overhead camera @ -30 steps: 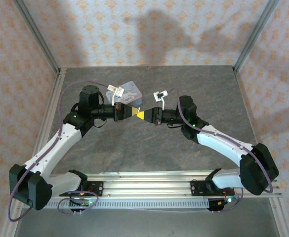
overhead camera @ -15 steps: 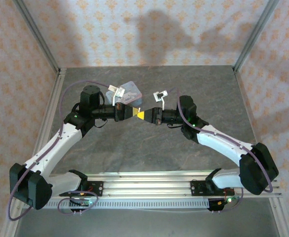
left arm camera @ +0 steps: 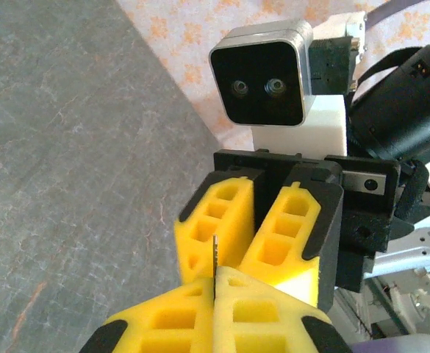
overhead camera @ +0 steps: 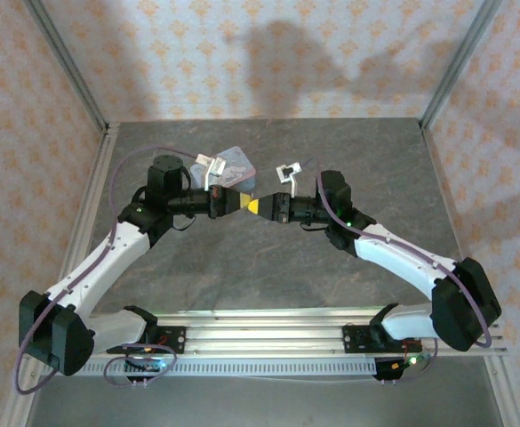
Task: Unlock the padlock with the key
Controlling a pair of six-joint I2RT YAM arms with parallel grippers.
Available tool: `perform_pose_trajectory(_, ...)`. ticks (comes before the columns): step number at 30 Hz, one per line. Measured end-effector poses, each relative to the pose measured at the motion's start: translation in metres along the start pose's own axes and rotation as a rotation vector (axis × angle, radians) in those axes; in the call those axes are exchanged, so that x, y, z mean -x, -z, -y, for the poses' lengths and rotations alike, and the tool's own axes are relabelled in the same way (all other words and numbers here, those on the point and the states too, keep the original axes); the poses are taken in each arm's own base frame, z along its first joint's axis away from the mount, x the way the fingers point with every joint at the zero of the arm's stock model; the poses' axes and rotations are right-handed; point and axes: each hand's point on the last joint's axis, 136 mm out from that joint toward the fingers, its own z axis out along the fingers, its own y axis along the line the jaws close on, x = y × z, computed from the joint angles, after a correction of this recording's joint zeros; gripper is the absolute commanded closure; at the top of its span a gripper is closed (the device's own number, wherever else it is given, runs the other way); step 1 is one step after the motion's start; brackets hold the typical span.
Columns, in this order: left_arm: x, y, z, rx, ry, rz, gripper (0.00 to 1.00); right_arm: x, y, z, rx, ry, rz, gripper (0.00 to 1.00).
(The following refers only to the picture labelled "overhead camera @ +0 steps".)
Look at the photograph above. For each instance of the pastel cartoon print tin box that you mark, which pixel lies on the pastel cartoon print tin box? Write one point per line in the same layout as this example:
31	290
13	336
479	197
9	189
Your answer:
237	162

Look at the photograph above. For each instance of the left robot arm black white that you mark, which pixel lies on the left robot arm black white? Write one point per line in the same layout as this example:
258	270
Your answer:
99	262

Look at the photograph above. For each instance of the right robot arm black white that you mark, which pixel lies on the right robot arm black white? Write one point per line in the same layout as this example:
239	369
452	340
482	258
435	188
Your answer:
402	258

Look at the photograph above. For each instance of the aluminium grooved base beam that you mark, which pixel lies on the aluminium grooved base beam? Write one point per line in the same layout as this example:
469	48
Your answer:
264	338

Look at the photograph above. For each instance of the small circuit board with LED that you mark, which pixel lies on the small circuit board with LED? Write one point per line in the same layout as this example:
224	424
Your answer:
153	365
413	360

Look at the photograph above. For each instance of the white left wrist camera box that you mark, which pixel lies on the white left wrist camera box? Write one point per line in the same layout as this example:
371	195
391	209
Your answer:
217	166

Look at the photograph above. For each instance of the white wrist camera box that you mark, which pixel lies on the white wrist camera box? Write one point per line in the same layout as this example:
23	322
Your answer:
288	172
217	166

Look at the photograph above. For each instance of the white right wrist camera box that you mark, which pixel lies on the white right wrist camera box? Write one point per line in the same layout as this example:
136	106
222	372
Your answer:
288	172

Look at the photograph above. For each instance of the aluminium table side rail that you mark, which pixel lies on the aluminium table side rail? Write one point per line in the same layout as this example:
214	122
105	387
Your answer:
104	178

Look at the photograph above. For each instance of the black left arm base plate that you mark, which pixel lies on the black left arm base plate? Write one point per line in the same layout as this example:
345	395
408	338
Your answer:
175	340

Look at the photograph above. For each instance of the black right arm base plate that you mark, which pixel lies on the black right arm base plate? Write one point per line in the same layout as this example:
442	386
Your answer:
353	340

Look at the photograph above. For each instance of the aluminium frame post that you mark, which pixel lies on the aluminium frame post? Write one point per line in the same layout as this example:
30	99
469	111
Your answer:
461	58
66	58

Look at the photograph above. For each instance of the aluminium frame leg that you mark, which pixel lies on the aluminium frame leg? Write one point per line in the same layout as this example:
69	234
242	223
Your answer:
19	402
500	391

